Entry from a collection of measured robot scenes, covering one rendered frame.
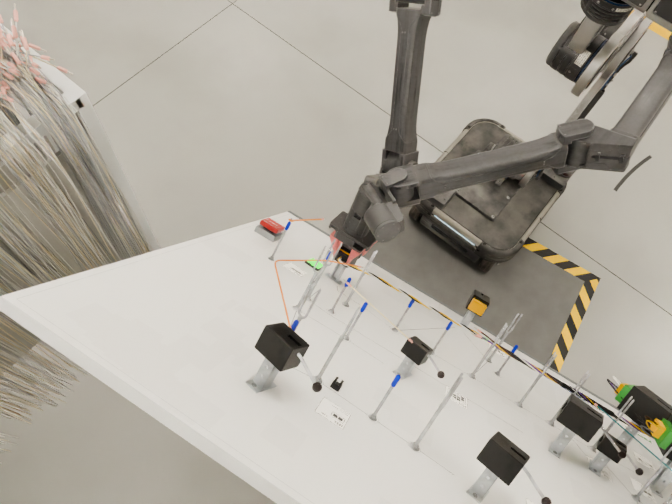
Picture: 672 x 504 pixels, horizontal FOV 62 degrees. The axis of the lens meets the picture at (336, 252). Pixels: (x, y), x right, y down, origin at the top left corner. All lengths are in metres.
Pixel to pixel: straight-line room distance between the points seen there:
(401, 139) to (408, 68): 0.16
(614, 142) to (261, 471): 0.91
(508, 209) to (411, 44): 1.45
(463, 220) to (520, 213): 0.27
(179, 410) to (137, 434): 1.70
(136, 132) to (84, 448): 1.48
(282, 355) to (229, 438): 0.13
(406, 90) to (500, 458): 0.79
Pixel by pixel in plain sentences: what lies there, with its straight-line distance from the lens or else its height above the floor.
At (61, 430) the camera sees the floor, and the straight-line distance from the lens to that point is 2.51.
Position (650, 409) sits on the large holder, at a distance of 1.41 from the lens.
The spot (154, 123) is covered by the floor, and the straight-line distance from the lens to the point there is 3.00.
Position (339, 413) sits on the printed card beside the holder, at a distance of 0.87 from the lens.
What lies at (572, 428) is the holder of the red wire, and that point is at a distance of 1.18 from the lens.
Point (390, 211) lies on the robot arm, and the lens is 1.13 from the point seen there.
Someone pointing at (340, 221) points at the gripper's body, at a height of 1.26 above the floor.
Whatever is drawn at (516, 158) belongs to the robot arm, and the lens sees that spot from 1.22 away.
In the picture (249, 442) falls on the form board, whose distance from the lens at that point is 0.73.
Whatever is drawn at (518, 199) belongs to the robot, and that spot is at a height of 0.24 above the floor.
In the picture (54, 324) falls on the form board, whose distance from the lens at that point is 0.79.
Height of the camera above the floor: 2.35
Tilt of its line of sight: 65 degrees down
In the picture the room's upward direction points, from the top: 12 degrees clockwise
